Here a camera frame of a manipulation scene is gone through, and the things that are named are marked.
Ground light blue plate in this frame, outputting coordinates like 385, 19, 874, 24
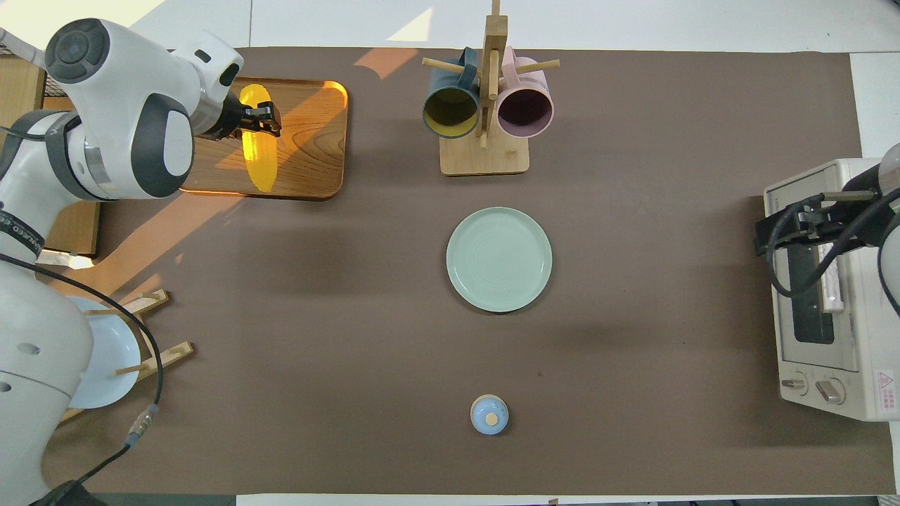
67, 295, 141, 410

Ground white toaster oven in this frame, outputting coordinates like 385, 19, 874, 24
764, 158, 900, 422

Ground wooden mug tree stand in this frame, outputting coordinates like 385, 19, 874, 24
422, 0, 561, 176

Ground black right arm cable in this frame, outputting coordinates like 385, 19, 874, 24
765, 191, 900, 300

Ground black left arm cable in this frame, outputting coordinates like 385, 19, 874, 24
0, 252, 165, 503

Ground pink mug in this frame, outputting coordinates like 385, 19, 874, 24
496, 46, 555, 139

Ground pale green plate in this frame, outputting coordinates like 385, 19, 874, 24
446, 207, 553, 313

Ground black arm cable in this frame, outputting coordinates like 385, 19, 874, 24
765, 191, 900, 300
0, 252, 165, 503

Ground glass oven door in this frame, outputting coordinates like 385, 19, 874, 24
764, 163, 860, 373

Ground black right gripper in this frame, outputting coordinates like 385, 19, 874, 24
754, 190, 856, 258

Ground blue bell with wooden knob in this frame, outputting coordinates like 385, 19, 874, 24
470, 394, 510, 436

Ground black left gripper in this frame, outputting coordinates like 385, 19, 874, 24
210, 93, 283, 141

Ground brown table mat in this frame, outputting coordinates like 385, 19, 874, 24
39, 46, 897, 495

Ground wooden serving tray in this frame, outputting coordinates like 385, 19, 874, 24
179, 76, 350, 202

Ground dark blue mug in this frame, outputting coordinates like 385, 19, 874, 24
422, 48, 482, 140

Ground wooden plate rack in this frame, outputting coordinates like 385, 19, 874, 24
62, 289, 194, 424

